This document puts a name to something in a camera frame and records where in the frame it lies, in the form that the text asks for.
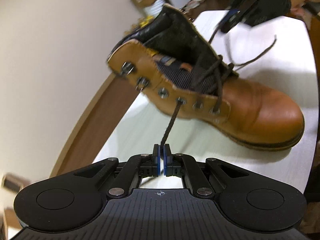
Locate tan leather boot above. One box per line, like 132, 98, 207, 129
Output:
107, 5, 305, 151

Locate white pedal trash bin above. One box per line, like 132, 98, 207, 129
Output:
1, 173, 29, 193

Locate white plastic bucket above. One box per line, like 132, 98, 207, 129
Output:
143, 0, 165, 17

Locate dark brown shoelace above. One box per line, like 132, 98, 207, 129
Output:
159, 22, 278, 147

